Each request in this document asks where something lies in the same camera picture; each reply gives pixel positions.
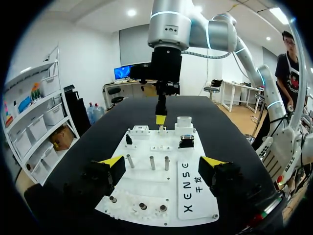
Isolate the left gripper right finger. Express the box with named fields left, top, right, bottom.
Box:
left=198, top=156, right=263, bottom=203

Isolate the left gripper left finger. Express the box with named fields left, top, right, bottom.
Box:
left=63, top=155, right=127, bottom=204

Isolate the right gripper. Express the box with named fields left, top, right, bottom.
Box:
left=129, top=46, right=183, bottom=126

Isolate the white board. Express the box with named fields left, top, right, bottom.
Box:
left=94, top=117, right=220, bottom=226

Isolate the person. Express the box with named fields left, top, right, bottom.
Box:
left=274, top=30, right=309, bottom=116

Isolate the white cable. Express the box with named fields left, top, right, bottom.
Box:
left=180, top=50, right=251, bottom=79

